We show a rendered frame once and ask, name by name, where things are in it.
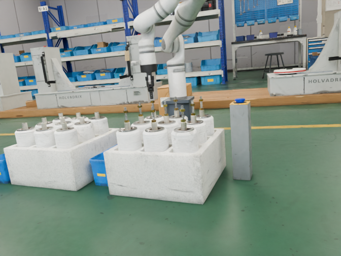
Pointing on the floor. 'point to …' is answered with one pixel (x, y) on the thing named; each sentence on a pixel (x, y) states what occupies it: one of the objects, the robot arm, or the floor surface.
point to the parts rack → (126, 40)
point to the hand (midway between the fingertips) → (151, 95)
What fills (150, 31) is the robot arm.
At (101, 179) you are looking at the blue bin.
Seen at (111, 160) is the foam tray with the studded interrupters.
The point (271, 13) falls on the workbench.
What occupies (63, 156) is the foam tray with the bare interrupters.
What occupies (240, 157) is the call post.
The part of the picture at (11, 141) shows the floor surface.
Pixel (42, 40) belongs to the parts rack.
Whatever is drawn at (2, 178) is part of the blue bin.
